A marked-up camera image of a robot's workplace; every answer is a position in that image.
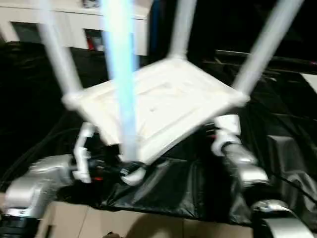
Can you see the large black screen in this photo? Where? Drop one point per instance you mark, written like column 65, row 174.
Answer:
column 223, row 25

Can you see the white cabinet with glass doors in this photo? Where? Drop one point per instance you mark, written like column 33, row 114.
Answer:
column 74, row 22

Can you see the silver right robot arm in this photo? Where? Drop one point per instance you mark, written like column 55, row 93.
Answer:
column 242, row 168

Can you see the black plastic mat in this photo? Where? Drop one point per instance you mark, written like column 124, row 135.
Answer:
column 29, row 99

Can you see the flat white board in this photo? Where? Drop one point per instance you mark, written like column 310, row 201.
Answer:
column 313, row 82

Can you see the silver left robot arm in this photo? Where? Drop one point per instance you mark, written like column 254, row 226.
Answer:
column 34, row 183

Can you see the grey left robot foot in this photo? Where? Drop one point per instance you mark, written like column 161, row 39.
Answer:
column 112, row 235

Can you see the dark object on cabinet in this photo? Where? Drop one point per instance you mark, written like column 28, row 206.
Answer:
column 91, row 2

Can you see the white plastic table top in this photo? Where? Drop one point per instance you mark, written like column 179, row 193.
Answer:
column 168, row 99

